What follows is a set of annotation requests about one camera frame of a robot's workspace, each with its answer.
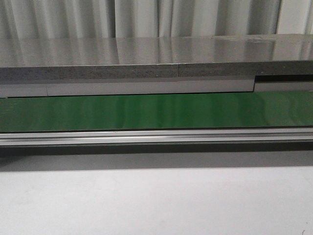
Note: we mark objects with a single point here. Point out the grey rear workbench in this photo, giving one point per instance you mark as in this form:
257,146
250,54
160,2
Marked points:
216,64

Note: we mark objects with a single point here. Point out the green conveyor belt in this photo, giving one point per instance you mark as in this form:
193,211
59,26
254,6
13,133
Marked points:
156,111

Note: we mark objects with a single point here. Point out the grey curtain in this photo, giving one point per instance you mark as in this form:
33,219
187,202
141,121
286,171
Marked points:
50,19

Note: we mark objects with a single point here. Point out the aluminium conveyor front rail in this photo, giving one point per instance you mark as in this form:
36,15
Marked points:
124,137

